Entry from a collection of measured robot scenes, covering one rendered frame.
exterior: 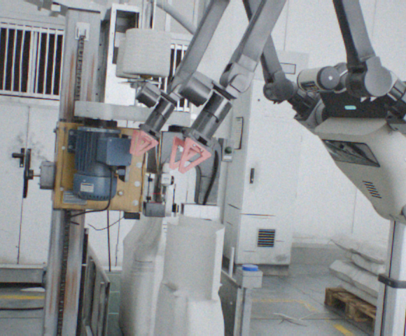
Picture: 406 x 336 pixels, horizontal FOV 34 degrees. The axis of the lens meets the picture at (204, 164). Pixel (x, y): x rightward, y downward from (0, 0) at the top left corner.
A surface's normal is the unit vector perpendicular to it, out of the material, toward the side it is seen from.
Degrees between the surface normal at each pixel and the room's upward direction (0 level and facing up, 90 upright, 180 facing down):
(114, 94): 90
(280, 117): 90
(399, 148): 90
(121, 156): 90
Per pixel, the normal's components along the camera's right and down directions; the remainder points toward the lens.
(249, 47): 0.29, -0.08
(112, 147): 0.65, 0.10
